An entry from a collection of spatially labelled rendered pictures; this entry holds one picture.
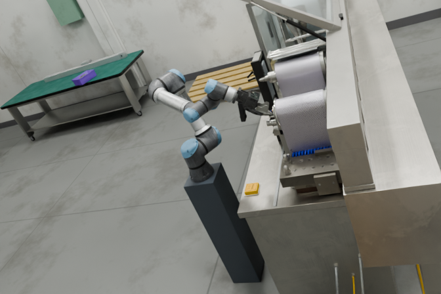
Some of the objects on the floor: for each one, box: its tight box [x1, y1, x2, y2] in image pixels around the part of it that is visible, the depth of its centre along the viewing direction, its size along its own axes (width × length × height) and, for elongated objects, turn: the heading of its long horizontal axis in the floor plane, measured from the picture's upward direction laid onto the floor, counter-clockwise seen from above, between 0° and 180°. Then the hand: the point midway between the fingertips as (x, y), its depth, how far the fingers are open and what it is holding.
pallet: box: [188, 62, 259, 103], centre depth 581 cm, size 140×96×13 cm
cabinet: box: [245, 206, 398, 294], centre depth 315 cm, size 252×64×86 cm, turn 19°
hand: (270, 114), depth 203 cm, fingers closed
